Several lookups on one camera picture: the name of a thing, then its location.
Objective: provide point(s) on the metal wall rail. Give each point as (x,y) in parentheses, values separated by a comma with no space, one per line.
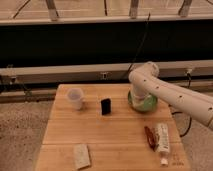
(96,72)

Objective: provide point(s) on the black eraser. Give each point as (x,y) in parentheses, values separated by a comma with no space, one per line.
(106,106)

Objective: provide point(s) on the green bowl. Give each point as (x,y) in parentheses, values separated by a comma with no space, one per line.
(149,103)

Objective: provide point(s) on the red-brown pen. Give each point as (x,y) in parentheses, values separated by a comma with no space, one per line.
(150,137)

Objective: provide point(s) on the white folded cloth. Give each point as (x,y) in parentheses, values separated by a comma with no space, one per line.
(81,156)

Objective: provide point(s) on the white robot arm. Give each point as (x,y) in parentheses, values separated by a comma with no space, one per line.
(145,84)

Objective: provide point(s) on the white tube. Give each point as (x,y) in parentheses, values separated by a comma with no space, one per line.
(163,144)

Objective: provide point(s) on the translucent plastic cup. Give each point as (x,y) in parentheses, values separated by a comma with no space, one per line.
(75,97)

